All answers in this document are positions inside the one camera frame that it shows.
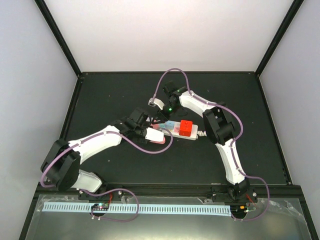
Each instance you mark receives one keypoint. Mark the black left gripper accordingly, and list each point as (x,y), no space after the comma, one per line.
(143,141)

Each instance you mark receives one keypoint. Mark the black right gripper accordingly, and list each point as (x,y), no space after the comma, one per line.
(164,116)

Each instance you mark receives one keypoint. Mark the light blue usb charger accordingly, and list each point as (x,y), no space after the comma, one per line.
(170,125)

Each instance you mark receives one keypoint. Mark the pink triangular socket adapter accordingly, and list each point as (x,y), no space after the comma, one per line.
(158,127)

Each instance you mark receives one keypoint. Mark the white power strip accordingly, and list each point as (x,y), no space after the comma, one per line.
(175,131)

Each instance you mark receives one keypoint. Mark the red cube socket adapter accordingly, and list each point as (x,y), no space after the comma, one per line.
(185,128)

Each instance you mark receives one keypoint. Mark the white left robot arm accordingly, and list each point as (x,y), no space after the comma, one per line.
(61,167)

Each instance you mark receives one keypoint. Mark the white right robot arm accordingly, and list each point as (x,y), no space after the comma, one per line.
(220,128)

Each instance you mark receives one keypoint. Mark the left controller circuit board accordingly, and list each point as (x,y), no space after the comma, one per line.
(100,207)

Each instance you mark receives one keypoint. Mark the controller circuit board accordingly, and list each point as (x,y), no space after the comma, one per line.
(100,207)
(236,209)

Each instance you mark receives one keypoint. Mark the right controller circuit board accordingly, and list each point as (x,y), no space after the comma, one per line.
(236,209)

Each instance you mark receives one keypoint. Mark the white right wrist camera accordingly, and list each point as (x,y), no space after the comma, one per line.
(156,103)

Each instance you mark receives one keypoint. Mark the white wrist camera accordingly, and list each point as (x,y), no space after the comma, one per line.
(156,103)
(154,135)

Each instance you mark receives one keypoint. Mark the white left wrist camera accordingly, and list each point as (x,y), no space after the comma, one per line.
(154,135)

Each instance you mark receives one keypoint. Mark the black front mounting rail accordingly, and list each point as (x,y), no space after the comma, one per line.
(220,193)

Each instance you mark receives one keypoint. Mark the light blue slotted cable duct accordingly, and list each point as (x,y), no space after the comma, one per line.
(156,209)

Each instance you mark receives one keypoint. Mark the black left frame post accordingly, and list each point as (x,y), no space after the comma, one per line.
(48,17)

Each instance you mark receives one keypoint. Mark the black frame post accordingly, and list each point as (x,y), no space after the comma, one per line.
(282,29)
(48,17)

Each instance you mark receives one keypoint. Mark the black right frame post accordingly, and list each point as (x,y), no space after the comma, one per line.
(282,29)

